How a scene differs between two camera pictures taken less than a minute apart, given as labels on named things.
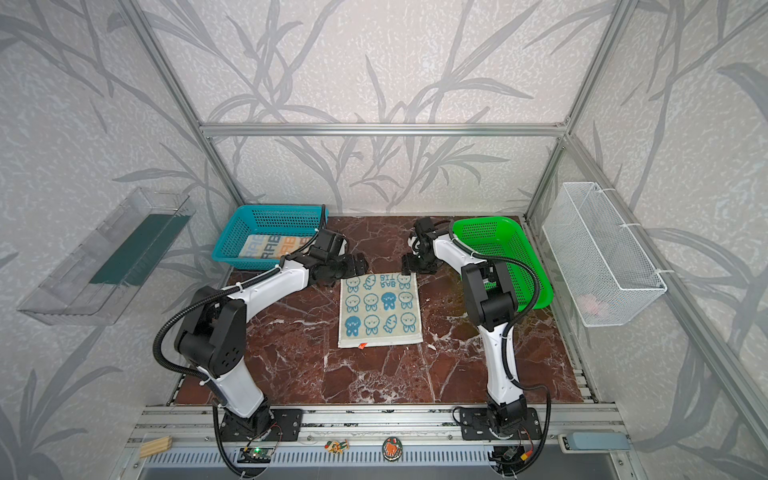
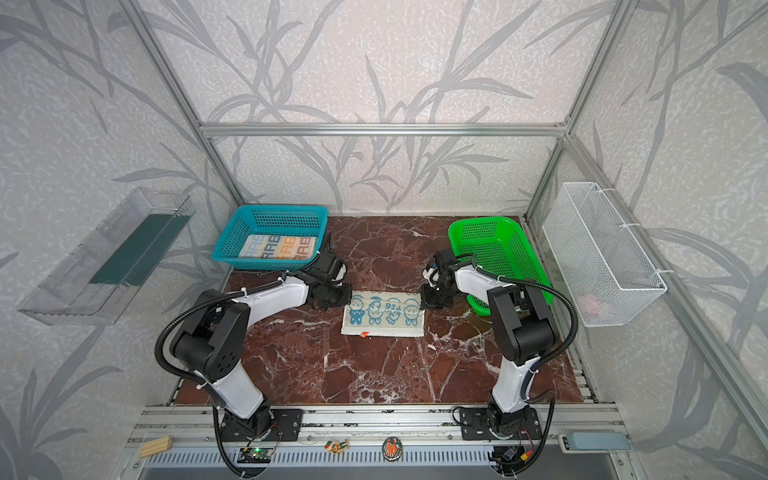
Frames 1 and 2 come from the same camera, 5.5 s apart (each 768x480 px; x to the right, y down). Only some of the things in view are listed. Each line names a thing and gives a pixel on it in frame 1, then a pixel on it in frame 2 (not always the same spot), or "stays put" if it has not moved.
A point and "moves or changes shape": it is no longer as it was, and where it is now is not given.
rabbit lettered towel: (270, 246) stays put
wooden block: (156, 446) stays put
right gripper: (417, 260) -> (432, 297)
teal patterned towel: (379, 309) moves or changes shape
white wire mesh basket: (606, 270) stays put
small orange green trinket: (337, 447) stays put
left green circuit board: (255, 455) stays put
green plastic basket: (503, 237) stays put
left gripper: (349, 265) -> (335, 295)
